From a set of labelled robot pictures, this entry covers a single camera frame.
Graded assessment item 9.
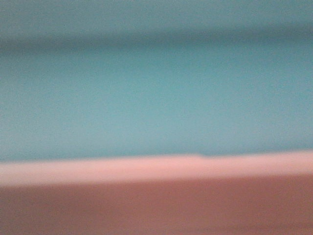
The light blue plastic box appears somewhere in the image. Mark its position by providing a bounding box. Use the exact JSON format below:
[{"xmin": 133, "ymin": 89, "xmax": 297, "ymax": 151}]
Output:
[{"xmin": 0, "ymin": 0, "xmax": 313, "ymax": 162}]

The pink plastic box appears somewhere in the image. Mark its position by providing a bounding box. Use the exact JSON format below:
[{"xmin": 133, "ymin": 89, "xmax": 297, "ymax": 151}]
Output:
[{"xmin": 0, "ymin": 151, "xmax": 313, "ymax": 235}]

